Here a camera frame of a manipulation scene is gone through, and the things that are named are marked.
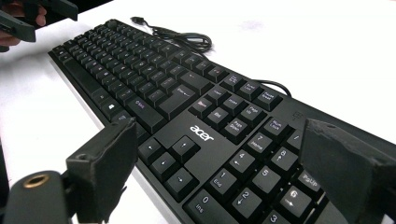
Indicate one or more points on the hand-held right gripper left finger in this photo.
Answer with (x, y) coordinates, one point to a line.
(102, 168)

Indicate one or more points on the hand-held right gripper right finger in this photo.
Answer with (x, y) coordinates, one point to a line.
(345, 168)

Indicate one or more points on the black computer keyboard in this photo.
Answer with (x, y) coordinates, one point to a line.
(186, 124)

